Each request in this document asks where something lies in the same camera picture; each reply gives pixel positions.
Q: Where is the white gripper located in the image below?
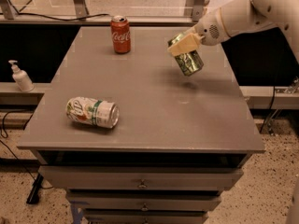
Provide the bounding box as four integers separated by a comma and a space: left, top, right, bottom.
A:
167, 9, 230, 57

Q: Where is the green soda can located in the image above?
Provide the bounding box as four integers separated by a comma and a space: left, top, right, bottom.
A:
168, 33, 204, 77

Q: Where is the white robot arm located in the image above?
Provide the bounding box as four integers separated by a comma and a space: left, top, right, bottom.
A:
168, 0, 299, 224

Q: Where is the orange Coca-Cola can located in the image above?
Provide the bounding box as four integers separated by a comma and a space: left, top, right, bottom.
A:
110, 15, 131, 54

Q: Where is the white 7UP can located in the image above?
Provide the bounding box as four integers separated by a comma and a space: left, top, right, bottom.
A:
65, 97, 120, 129

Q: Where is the grey drawer cabinet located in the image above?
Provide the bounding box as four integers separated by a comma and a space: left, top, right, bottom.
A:
17, 26, 266, 224

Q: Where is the white pump soap bottle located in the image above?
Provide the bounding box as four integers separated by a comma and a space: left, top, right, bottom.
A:
8, 60, 34, 92

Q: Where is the top grey drawer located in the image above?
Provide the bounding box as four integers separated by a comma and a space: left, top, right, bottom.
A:
39, 166, 243, 191

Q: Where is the grey drawer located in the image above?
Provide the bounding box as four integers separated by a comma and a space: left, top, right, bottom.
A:
84, 210, 207, 224
39, 166, 243, 191
66, 193, 221, 211

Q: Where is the middle grey drawer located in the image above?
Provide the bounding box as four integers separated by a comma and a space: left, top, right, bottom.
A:
66, 193, 221, 211

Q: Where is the bottom grey drawer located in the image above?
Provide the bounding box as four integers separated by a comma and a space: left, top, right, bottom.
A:
84, 210, 207, 224

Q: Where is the black power plug block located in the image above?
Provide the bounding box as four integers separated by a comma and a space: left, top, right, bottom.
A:
26, 174, 43, 204

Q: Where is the grey metal window rail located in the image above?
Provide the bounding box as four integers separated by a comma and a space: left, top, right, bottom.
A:
1, 0, 209, 26

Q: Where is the black cable at right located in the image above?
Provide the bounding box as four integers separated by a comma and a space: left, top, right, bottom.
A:
260, 86, 278, 133

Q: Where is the black cable on ledge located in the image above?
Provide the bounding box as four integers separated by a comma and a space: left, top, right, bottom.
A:
0, 0, 110, 21

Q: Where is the black floor cable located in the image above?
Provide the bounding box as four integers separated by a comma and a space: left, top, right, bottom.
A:
0, 109, 54, 190

